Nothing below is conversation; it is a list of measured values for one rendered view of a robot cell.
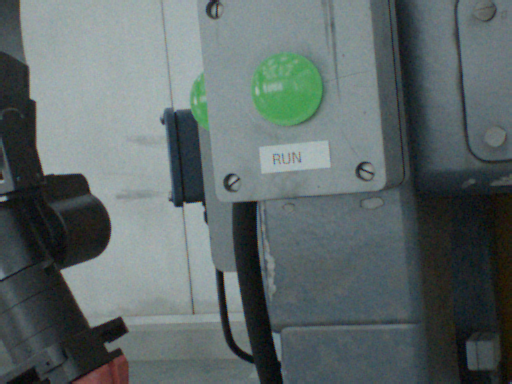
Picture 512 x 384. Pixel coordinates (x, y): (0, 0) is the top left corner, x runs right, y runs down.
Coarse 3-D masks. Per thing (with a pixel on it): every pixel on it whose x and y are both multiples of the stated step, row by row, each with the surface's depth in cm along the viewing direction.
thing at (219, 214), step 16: (208, 144) 91; (208, 160) 91; (208, 176) 91; (208, 192) 91; (208, 208) 91; (224, 208) 91; (208, 224) 91; (224, 224) 91; (224, 240) 91; (224, 256) 91
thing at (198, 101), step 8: (200, 80) 44; (192, 88) 45; (200, 88) 44; (192, 96) 44; (200, 96) 44; (192, 104) 45; (200, 104) 44; (192, 112) 45; (200, 112) 44; (200, 120) 45; (208, 128) 45
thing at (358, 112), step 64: (256, 0) 42; (320, 0) 41; (384, 0) 42; (256, 64) 42; (320, 64) 41; (384, 64) 42; (256, 128) 42; (320, 128) 41; (384, 128) 41; (256, 192) 43; (320, 192) 42
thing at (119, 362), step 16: (96, 336) 70; (64, 352) 66; (80, 352) 67; (96, 352) 69; (112, 352) 70; (64, 368) 65; (80, 368) 66; (96, 368) 70; (112, 368) 70; (128, 368) 71
